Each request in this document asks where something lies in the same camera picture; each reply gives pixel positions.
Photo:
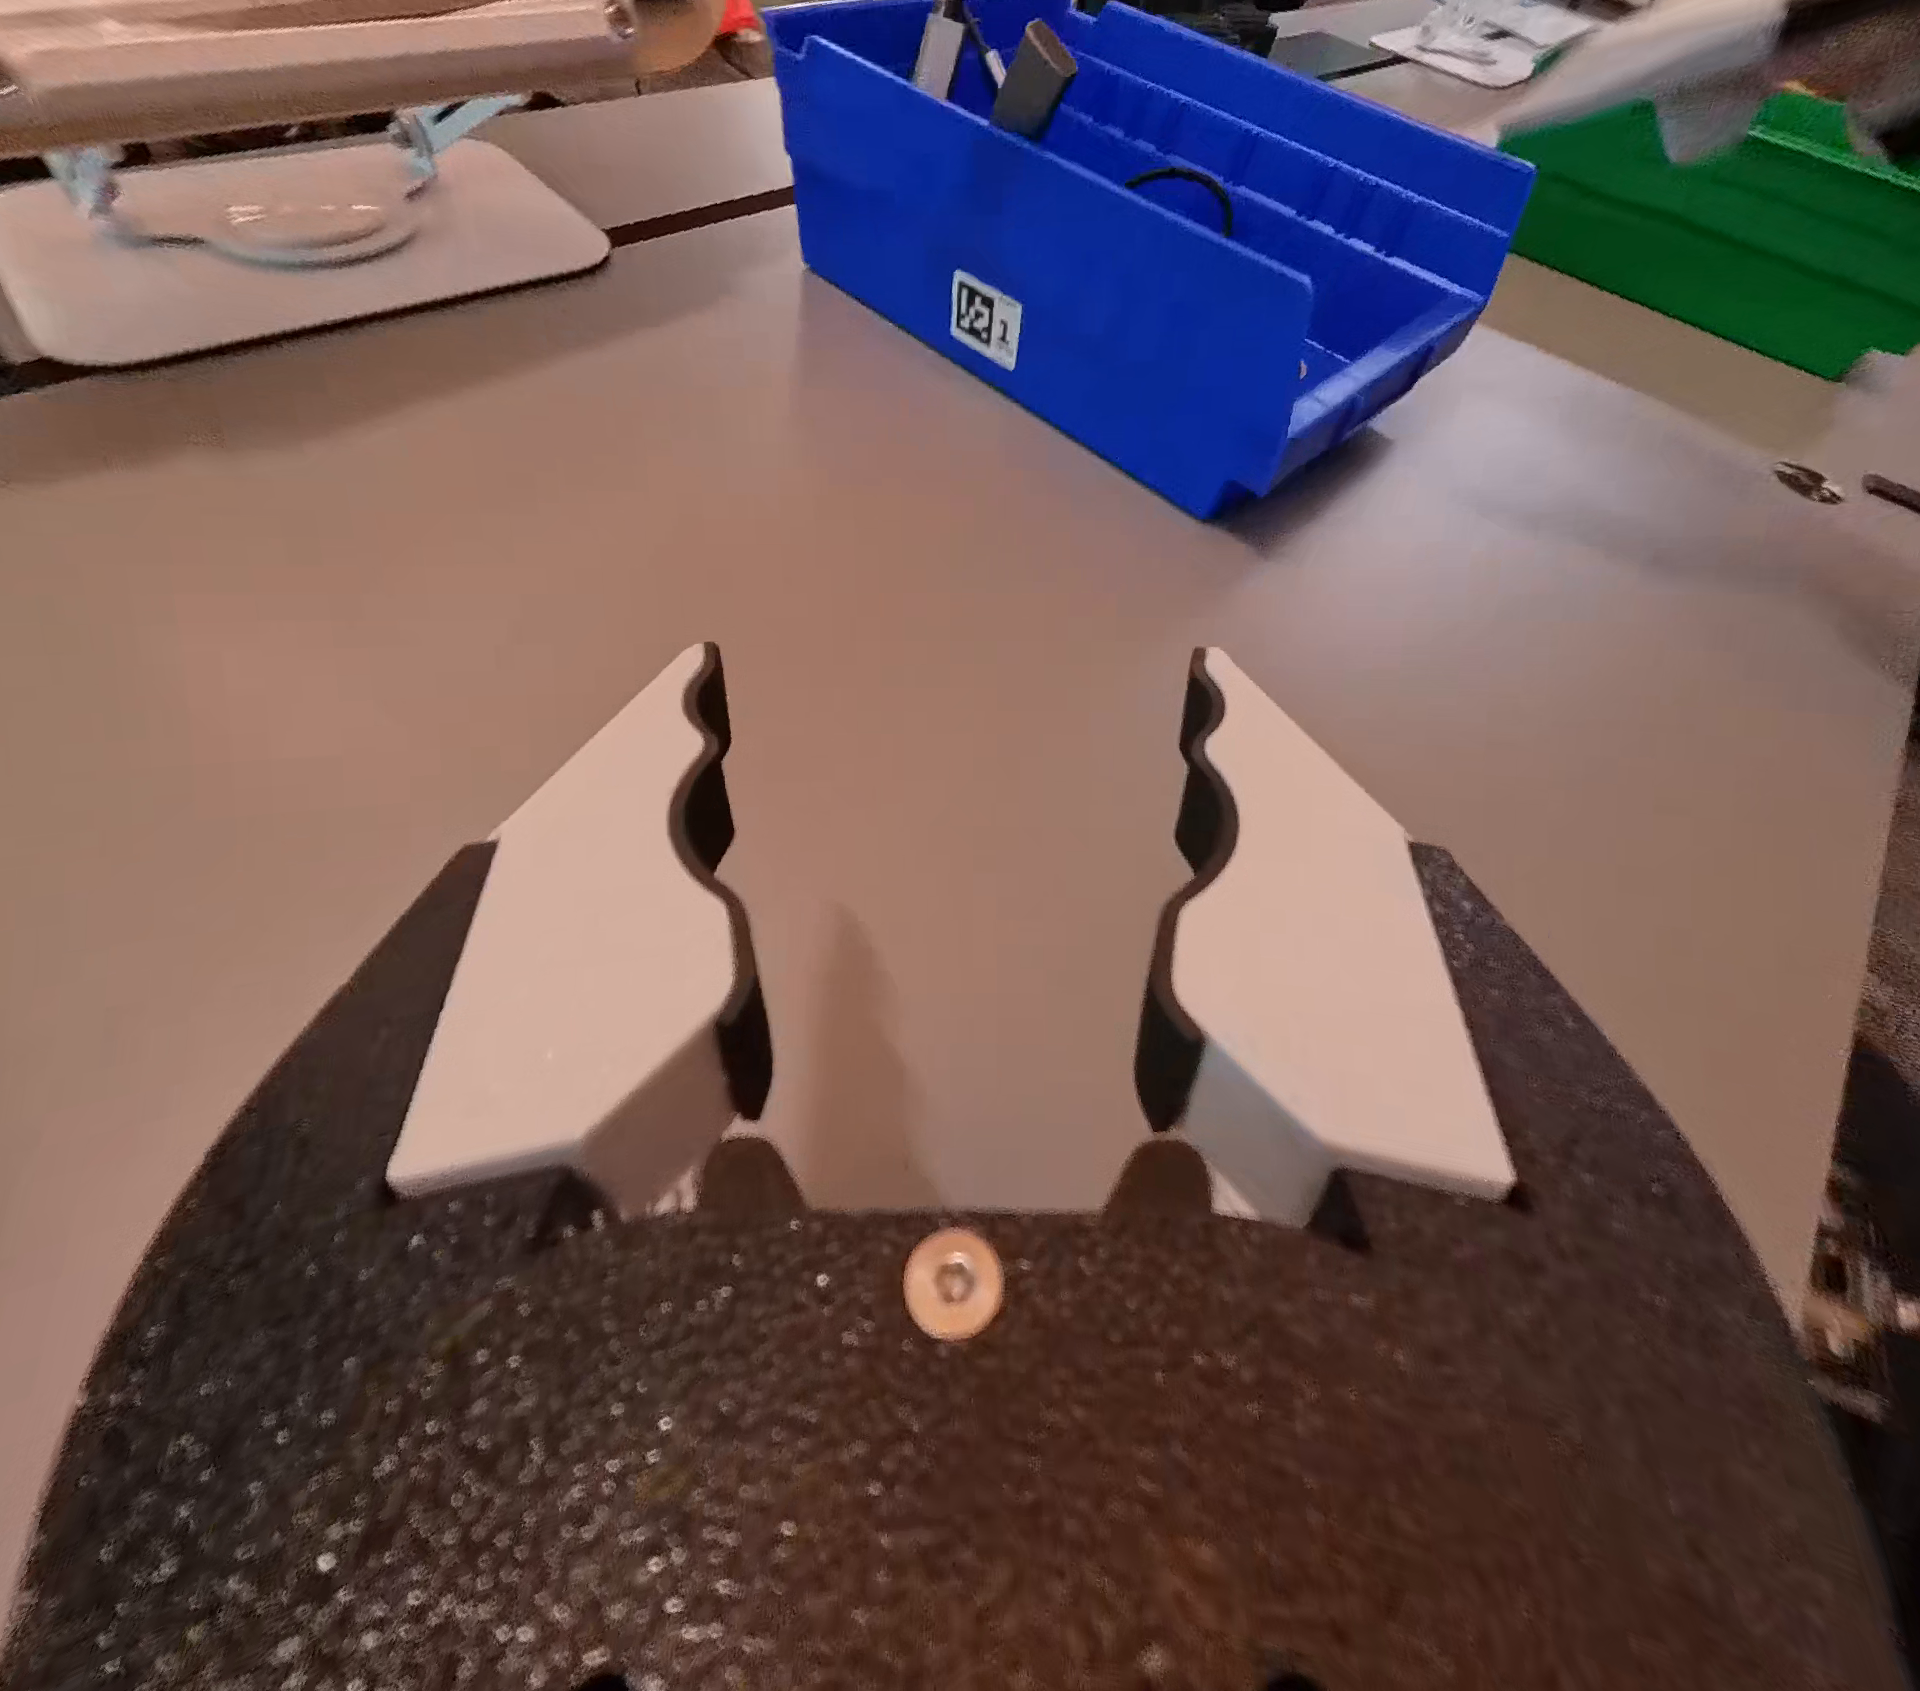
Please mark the blue bin with white label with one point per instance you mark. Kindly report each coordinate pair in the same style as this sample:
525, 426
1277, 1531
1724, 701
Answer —
1124, 326

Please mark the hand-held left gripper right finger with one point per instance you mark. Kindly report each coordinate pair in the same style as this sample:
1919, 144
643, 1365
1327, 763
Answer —
1335, 985

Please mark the round desk grommet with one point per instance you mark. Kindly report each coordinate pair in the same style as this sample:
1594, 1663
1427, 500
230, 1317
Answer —
1809, 480

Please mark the small dark strip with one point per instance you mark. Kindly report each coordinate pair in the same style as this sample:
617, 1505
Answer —
1893, 492

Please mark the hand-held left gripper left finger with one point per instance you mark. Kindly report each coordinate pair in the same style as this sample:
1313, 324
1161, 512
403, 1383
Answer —
584, 971

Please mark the dark grey USB adapter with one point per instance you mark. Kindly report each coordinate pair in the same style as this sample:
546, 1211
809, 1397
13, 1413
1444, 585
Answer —
1029, 86

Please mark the wooden document stand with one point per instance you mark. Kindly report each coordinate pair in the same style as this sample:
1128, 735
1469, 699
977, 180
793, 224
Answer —
494, 220

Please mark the green plastic bin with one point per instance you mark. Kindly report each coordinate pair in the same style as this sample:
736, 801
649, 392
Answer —
1724, 250

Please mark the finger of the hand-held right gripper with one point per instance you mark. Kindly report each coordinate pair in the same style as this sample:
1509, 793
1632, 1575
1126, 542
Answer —
1694, 26

